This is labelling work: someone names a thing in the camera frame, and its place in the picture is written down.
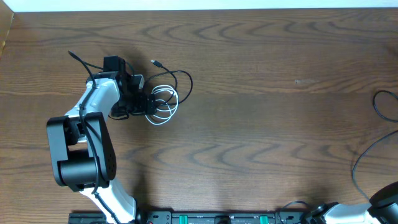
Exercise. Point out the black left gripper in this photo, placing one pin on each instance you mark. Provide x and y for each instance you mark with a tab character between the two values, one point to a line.
150	104

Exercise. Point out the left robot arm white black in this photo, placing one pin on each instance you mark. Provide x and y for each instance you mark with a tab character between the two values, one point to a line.
81	150

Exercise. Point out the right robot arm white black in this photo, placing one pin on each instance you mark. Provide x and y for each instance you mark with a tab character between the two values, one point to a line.
381	209

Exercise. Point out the cardboard side panel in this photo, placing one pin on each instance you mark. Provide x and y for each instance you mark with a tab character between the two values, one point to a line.
6	18

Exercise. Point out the black mounting rail base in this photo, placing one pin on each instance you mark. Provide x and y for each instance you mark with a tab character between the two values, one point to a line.
293	212

